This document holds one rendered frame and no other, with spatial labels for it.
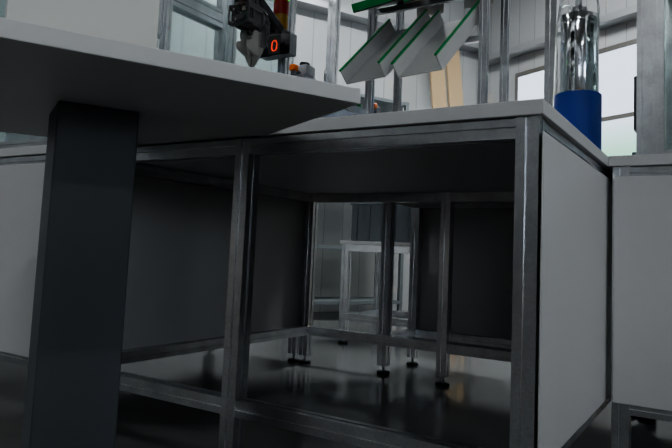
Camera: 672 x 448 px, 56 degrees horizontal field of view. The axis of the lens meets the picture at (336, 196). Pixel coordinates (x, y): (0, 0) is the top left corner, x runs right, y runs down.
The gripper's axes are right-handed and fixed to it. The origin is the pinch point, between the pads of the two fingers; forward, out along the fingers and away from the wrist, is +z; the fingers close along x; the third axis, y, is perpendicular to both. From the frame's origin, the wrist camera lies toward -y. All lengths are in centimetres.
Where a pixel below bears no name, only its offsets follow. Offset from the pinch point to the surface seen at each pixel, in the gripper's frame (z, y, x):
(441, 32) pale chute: -11, -27, 41
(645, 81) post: -19, -128, 80
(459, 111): 19, 5, 60
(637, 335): 68, -68, 84
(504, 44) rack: -10, -41, 54
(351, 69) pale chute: 0.7, -13.4, 22.1
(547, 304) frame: 57, -1, 76
